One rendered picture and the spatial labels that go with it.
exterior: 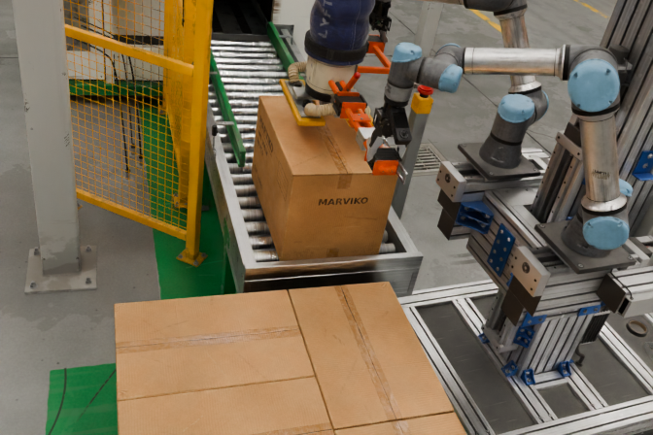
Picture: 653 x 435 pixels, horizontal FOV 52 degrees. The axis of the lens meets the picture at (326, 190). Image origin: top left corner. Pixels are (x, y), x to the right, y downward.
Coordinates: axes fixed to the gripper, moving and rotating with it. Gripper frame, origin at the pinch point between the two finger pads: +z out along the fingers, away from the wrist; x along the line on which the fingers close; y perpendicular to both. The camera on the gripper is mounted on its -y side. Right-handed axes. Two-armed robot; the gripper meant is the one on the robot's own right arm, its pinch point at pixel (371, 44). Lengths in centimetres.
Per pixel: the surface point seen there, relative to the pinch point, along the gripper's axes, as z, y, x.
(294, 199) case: 34, 60, -43
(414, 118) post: 28.6, 12.0, 21.6
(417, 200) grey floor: 119, -50, 70
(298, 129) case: 24, 29, -35
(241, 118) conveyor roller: 64, -53, -40
